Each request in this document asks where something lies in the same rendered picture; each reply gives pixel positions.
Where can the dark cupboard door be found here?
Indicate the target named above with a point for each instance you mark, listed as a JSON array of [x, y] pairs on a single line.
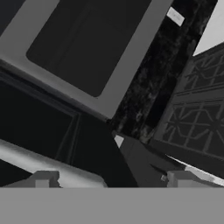
[[38, 128]]

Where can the white wall socket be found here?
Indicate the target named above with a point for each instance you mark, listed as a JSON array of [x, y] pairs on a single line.
[[175, 15]]

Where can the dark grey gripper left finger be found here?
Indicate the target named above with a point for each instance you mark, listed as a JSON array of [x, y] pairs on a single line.
[[46, 179]]

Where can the grey appliance door, dark window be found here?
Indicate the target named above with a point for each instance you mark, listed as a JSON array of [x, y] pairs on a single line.
[[122, 73]]

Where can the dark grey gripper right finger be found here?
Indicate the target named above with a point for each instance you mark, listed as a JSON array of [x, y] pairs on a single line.
[[179, 180]]

